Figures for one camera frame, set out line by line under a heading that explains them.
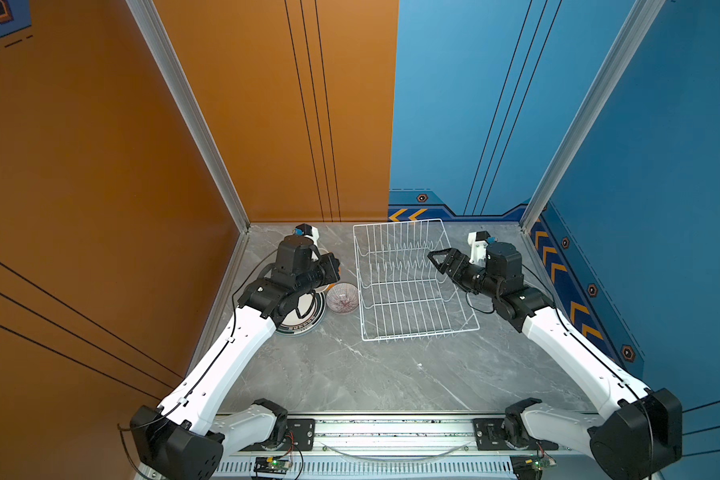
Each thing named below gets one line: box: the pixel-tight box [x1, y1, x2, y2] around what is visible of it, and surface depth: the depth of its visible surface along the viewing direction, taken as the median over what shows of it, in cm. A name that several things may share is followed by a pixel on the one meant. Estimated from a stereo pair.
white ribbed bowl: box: [326, 282, 359, 314], surface depth 98 cm
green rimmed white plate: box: [276, 288, 326, 336], surface depth 91 cm
